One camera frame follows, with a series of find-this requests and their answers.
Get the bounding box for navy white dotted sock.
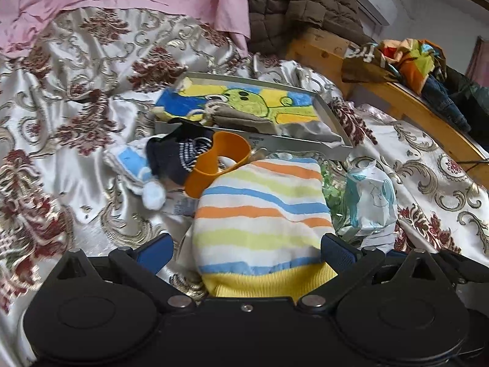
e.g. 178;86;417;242
146;124;215;184

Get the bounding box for blue jeans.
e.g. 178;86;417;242
420;76;472;132

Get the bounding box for white blue plush pompom sock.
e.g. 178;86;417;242
103;138;167;211

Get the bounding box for grey tray with colourful drawing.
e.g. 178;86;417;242
153;71;354;161

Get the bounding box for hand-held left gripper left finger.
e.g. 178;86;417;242
57;233;197;312

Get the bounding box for pink curtain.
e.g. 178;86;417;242
466;36;489;81

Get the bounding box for striped baby hat yellow rib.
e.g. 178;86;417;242
191;160;339;308

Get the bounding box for colourful patchwork cloth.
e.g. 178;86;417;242
376;38;447;96

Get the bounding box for orange rubber band strap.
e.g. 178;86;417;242
184;131;253;199

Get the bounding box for brown printed cloth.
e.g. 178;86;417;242
341;42;402;83

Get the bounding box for white teal printed packet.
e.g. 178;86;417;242
344;161;398;238

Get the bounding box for glass jar of green paper hearts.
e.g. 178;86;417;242
321;160;349;232

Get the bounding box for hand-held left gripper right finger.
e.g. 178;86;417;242
296;233;453;312

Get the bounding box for brown quilted jacket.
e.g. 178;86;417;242
248;0;363;56

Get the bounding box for beige drawstring pouch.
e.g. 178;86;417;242
191;101;278;134

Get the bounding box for dark green cloth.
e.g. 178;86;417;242
445;67;489;138

